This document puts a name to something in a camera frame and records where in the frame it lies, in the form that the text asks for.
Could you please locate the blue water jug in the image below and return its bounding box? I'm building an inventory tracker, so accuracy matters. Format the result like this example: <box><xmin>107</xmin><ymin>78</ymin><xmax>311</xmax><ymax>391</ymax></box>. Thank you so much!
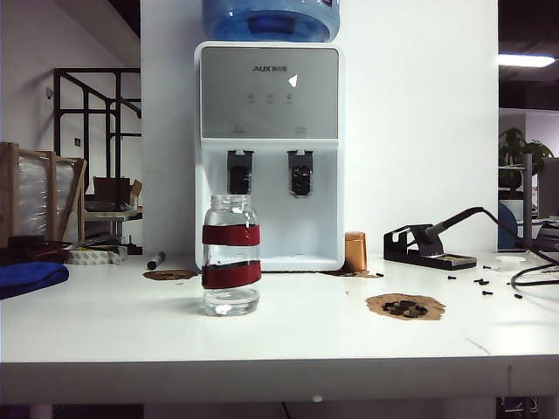
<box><xmin>201</xmin><ymin>0</ymin><xmax>342</xmax><ymax>43</ymax></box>

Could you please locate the grey metal pole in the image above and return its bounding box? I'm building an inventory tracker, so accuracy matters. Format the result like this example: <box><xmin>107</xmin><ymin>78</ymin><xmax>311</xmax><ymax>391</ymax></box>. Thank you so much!
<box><xmin>522</xmin><ymin>152</ymin><xmax>534</xmax><ymax>251</ymax></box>

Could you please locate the black soldering iron stand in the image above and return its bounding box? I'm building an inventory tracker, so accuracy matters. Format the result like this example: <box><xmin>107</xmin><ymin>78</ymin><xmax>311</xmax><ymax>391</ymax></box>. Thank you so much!
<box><xmin>383</xmin><ymin>223</ymin><xmax>478</xmax><ymax>270</ymax></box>

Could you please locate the green potted plant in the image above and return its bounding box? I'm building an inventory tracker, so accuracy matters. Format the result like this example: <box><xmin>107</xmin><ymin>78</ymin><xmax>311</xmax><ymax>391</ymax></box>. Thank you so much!
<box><xmin>499</xmin><ymin>127</ymin><xmax>556</xmax><ymax>166</ymax></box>

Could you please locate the dark red case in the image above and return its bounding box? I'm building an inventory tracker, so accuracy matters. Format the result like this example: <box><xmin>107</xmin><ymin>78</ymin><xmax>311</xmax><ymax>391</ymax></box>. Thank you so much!
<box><xmin>0</xmin><ymin>234</ymin><xmax>70</xmax><ymax>265</ymax></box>

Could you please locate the white tape roll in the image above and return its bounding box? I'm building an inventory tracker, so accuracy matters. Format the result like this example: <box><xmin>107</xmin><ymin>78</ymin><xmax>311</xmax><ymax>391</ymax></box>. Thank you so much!
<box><xmin>64</xmin><ymin>244</ymin><xmax>128</xmax><ymax>265</ymax></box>

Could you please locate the black soldering iron cable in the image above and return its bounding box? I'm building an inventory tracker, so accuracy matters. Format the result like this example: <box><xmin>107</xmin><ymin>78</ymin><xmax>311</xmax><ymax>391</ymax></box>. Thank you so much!
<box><xmin>481</xmin><ymin>206</ymin><xmax>559</xmax><ymax>290</ymax></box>

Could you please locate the blue cloth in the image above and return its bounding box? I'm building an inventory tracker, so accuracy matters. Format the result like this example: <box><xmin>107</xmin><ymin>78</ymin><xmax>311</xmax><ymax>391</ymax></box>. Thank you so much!
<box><xmin>0</xmin><ymin>260</ymin><xmax>70</xmax><ymax>300</ymax></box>

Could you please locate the white AUX water dispenser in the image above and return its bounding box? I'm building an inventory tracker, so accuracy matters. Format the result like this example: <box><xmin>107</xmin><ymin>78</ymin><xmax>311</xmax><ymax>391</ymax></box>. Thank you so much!
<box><xmin>193</xmin><ymin>40</ymin><xmax>346</xmax><ymax>272</ymax></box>

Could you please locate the flat brown patch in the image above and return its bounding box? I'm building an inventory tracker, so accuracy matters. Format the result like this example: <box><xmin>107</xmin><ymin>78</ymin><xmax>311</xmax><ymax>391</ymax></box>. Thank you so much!
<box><xmin>141</xmin><ymin>269</ymin><xmax>198</xmax><ymax>281</ymax></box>

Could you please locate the small clear tape ring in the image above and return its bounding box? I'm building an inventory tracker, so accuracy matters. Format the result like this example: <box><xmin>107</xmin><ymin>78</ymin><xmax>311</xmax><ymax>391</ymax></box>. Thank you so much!
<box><xmin>496</xmin><ymin>255</ymin><xmax>528</xmax><ymax>271</ymax></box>

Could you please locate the black soldering iron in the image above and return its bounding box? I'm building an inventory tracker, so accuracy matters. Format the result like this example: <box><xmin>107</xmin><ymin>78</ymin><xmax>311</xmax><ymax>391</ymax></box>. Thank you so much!
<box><xmin>424</xmin><ymin>206</ymin><xmax>498</xmax><ymax>239</ymax></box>

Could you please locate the blue chair back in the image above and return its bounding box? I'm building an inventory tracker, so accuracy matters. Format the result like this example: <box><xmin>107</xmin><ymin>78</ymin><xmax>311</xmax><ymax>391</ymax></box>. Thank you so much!
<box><xmin>499</xmin><ymin>202</ymin><xmax>519</xmax><ymax>251</ymax></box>

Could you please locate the copper cylindrical can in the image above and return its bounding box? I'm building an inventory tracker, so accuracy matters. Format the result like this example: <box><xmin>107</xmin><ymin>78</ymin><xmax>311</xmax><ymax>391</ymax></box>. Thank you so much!
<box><xmin>344</xmin><ymin>230</ymin><xmax>369</xmax><ymax>272</ymax></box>

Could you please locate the black stair railing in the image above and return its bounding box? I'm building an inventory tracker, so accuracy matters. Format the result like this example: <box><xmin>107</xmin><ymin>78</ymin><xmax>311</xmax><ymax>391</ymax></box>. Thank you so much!
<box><xmin>52</xmin><ymin>66</ymin><xmax>142</xmax><ymax>184</ymax></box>

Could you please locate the wooden crate frame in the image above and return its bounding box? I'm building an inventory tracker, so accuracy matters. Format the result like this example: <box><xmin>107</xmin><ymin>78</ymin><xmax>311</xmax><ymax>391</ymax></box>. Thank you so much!
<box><xmin>0</xmin><ymin>141</ymin><xmax>87</xmax><ymax>248</ymax></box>

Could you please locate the ceiling light panel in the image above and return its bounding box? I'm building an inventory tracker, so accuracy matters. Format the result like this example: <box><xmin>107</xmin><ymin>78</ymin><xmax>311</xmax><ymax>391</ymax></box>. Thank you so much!
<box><xmin>497</xmin><ymin>53</ymin><xmax>552</xmax><ymax>67</ymax></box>

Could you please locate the black dispenser tap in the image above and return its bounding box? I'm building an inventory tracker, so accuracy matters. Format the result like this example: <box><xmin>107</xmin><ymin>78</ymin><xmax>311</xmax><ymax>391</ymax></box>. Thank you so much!
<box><xmin>286</xmin><ymin>148</ymin><xmax>314</xmax><ymax>198</ymax></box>
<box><xmin>226</xmin><ymin>148</ymin><xmax>255</xmax><ymax>196</ymax></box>

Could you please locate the brown patch with dark chips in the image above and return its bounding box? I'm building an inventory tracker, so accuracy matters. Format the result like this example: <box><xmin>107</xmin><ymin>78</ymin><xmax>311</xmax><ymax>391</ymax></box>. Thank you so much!
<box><xmin>365</xmin><ymin>292</ymin><xmax>446</xmax><ymax>322</ymax></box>

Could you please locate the open cardboard box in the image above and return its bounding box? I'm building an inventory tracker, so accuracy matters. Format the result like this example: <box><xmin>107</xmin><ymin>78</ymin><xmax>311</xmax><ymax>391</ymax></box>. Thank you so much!
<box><xmin>93</xmin><ymin>175</ymin><xmax>143</xmax><ymax>210</ymax></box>

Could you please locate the clear bottle with red belts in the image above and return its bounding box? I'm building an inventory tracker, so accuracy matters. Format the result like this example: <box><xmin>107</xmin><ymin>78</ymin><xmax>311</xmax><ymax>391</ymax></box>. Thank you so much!
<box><xmin>202</xmin><ymin>193</ymin><xmax>262</xmax><ymax>317</ymax></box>

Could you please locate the grey side table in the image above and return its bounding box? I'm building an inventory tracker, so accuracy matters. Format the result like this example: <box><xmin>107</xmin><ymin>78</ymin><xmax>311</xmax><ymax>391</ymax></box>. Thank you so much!
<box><xmin>84</xmin><ymin>208</ymin><xmax>143</xmax><ymax>246</ymax></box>

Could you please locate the grey computer monitor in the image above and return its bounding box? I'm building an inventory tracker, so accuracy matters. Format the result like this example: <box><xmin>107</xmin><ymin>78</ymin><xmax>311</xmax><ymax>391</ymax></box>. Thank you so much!
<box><xmin>537</xmin><ymin>156</ymin><xmax>559</xmax><ymax>219</ymax></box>

